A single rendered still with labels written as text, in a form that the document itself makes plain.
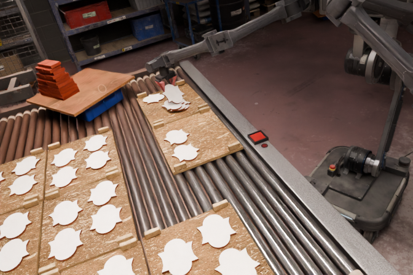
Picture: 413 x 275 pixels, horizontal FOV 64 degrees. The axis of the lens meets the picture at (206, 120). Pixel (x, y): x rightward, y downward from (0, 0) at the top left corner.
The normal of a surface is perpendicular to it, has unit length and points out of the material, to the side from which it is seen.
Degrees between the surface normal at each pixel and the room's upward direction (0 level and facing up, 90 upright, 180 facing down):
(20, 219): 0
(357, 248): 0
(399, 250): 1
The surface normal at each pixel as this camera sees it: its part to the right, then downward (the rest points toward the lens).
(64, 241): -0.15, -0.83
